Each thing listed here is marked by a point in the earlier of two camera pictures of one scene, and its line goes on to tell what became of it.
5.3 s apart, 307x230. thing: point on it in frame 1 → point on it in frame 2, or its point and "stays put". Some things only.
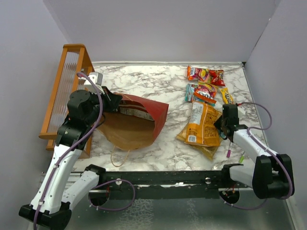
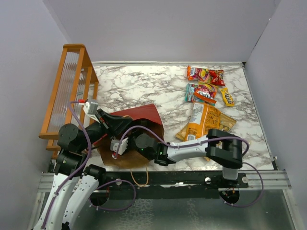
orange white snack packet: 205,93 stays put
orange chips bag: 201,130 stays put
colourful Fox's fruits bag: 194,74 stays put
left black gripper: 112,99 → 116,123
